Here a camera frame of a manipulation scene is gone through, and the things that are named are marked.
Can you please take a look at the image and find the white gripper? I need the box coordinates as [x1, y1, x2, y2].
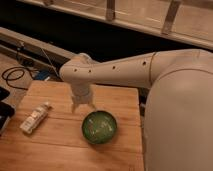
[71, 84, 97, 114]

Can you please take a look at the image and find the white plastic bottle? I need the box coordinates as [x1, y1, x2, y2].
[20, 102, 51, 134]

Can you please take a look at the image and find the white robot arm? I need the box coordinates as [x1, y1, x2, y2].
[60, 49, 213, 171]

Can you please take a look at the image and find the green ceramic bowl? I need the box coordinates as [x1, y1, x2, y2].
[81, 110, 117, 144]

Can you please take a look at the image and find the blue object behind table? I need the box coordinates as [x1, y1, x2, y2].
[34, 70, 50, 80]

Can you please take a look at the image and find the black device at left edge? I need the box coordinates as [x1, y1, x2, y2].
[0, 86, 15, 136]

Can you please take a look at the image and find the thin white cable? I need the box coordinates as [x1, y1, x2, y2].
[39, 46, 62, 80]

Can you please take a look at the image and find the metal rail along wall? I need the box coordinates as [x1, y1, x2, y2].
[0, 26, 100, 73]

